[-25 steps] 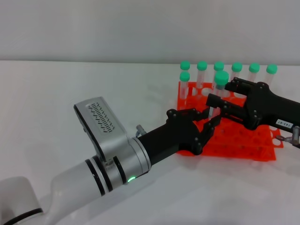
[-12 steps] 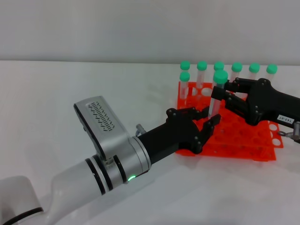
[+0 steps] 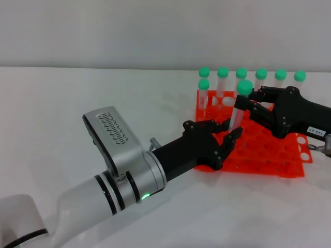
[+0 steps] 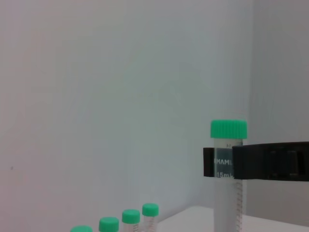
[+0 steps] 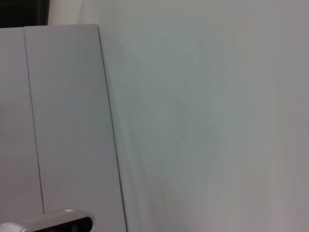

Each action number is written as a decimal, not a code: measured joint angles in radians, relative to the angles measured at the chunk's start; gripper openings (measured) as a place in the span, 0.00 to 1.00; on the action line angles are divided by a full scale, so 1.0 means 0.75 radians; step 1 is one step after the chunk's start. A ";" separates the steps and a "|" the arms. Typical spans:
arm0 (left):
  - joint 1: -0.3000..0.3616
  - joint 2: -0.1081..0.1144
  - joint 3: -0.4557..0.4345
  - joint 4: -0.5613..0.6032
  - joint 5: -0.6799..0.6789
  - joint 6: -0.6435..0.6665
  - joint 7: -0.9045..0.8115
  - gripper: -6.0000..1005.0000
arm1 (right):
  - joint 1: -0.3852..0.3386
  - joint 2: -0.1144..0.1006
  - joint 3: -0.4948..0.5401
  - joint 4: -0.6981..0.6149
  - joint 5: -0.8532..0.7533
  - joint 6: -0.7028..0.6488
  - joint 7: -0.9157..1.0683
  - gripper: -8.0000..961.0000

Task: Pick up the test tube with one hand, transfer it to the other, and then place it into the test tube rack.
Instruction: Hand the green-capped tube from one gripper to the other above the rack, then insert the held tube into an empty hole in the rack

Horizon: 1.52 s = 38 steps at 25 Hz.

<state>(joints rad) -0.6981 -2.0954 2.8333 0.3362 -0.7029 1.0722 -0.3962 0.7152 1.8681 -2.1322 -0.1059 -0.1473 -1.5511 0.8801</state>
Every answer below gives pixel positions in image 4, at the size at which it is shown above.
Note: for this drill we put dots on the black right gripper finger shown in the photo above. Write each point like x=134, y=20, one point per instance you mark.
x=253, y=162
x=208, y=162

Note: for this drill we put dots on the clear test tube green cap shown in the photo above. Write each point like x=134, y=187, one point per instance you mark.
x=108, y=223
x=150, y=209
x=130, y=215
x=228, y=130
x=81, y=228

